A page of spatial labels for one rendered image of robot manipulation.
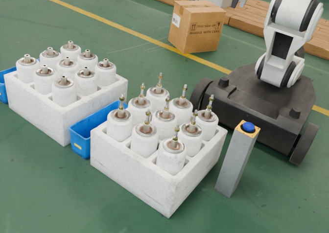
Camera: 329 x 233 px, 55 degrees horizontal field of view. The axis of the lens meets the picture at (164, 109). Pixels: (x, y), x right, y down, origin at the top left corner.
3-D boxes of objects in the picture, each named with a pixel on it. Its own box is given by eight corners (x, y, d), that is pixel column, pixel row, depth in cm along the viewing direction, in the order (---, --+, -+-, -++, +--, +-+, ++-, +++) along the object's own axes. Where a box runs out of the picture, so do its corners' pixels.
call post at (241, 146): (221, 179, 132) (242, 120, 114) (236, 188, 129) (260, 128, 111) (213, 189, 127) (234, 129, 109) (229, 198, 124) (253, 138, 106)
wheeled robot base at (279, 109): (240, 73, 208) (255, 24, 189) (320, 105, 188) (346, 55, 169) (193, 115, 162) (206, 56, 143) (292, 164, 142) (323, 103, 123)
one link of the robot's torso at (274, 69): (261, 65, 172) (281, -17, 135) (297, 79, 164) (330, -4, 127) (248, 83, 165) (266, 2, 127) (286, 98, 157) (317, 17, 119)
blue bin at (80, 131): (116, 119, 154) (118, 99, 148) (134, 129, 150) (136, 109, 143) (67, 149, 133) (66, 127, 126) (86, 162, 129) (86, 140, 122)
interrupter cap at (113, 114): (125, 108, 121) (125, 106, 120) (134, 119, 116) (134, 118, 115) (106, 112, 117) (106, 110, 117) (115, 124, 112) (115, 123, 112)
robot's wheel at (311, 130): (295, 147, 157) (312, 114, 145) (305, 151, 155) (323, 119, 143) (284, 169, 142) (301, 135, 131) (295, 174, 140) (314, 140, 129)
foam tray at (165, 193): (148, 122, 156) (152, 91, 146) (218, 161, 140) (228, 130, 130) (89, 164, 128) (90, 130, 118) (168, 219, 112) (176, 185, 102)
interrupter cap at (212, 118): (207, 109, 128) (207, 107, 128) (220, 119, 123) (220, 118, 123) (193, 113, 124) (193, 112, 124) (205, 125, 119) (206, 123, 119)
